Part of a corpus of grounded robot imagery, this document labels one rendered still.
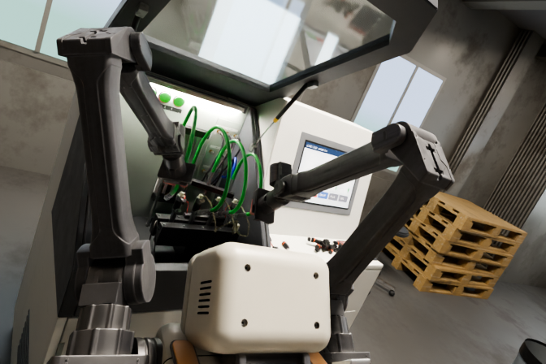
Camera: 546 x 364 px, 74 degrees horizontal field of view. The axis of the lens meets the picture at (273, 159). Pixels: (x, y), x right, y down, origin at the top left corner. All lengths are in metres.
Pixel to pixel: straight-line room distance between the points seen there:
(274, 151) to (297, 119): 0.18
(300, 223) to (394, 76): 3.23
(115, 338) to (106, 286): 0.08
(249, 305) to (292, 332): 0.08
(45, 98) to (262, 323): 3.30
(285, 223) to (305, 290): 1.11
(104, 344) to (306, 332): 0.28
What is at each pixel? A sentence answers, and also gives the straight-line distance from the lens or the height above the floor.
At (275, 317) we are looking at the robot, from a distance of 0.56.
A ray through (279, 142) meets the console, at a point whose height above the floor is 1.37.
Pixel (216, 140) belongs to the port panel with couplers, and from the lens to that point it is 1.67.
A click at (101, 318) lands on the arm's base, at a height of 1.24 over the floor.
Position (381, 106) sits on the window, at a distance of 4.68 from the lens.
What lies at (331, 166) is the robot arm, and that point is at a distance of 0.83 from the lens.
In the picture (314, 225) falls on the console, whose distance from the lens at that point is 1.81.
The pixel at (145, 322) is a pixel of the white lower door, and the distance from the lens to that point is 1.35.
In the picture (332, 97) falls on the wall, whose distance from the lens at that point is 4.27.
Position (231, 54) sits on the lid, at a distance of 1.31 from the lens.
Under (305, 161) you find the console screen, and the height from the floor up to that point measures 1.32.
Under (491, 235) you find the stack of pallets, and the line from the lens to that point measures 5.13.
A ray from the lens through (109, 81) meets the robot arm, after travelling 0.58.
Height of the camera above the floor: 1.64
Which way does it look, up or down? 13 degrees down
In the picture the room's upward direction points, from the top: 23 degrees clockwise
